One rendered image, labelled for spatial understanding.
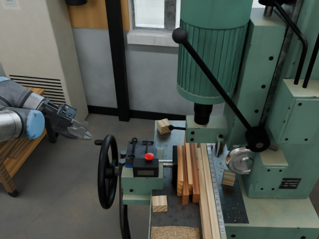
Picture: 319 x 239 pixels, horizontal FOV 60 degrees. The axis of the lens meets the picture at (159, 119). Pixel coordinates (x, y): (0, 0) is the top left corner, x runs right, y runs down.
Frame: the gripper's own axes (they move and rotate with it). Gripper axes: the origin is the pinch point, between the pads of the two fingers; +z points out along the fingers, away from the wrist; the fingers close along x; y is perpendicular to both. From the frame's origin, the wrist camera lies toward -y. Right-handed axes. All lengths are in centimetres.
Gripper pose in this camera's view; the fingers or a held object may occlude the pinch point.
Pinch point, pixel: (88, 137)
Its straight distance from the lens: 109.5
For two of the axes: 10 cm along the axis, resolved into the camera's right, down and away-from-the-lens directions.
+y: 5.2, -6.5, -5.5
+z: 8.5, 4.7, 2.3
